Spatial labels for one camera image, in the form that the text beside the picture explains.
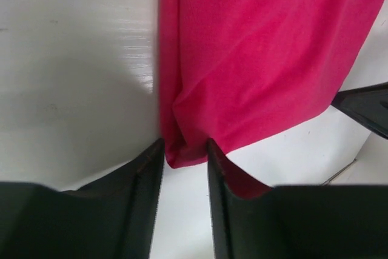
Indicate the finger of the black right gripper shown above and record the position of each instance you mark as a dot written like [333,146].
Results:
[367,106]

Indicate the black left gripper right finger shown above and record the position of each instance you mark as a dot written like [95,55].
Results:
[253,220]

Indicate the magenta t shirt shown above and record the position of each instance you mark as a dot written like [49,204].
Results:
[258,77]

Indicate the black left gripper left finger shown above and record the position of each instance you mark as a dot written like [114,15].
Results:
[111,217]

